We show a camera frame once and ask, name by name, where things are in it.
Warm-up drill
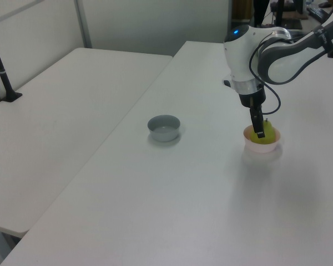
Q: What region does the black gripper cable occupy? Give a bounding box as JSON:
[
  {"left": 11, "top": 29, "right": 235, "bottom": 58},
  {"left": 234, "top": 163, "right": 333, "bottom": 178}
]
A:
[{"left": 249, "top": 33, "right": 282, "bottom": 115}]

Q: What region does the pink plastic bowl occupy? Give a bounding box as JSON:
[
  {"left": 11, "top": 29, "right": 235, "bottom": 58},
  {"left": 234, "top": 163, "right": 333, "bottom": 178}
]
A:
[{"left": 242, "top": 124, "right": 282, "bottom": 155}]

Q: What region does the green yellow pear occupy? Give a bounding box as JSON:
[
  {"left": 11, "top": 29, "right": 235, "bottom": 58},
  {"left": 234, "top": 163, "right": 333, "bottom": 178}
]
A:
[{"left": 249, "top": 119, "right": 277, "bottom": 146}]

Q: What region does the grey partition frame post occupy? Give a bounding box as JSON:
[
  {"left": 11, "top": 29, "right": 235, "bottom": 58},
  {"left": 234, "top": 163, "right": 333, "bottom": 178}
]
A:
[{"left": 74, "top": 0, "right": 93, "bottom": 49}]

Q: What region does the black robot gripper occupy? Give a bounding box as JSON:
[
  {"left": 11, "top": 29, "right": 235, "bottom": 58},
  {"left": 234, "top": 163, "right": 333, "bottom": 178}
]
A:
[{"left": 238, "top": 89, "right": 267, "bottom": 140}]

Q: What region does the black computer keyboard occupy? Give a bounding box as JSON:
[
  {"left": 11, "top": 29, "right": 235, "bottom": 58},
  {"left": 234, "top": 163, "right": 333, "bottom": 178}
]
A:
[{"left": 306, "top": 6, "right": 330, "bottom": 21}]

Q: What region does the black camera stand pole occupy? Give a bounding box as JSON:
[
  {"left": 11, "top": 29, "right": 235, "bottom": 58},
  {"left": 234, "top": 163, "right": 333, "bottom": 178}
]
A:
[{"left": 0, "top": 24, "right": 23, "bottom": 104}]

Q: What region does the black monitor stand pole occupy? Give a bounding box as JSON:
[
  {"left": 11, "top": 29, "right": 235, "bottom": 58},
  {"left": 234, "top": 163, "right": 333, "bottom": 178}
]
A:
[{"left": 275, "top": 0, "right": 286, "bottom": 28}]

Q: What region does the grey plastic bowl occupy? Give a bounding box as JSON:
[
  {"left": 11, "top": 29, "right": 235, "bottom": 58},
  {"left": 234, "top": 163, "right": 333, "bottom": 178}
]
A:
[{"left": 147, "top": 114, "right": 181, "bottom": 143}]

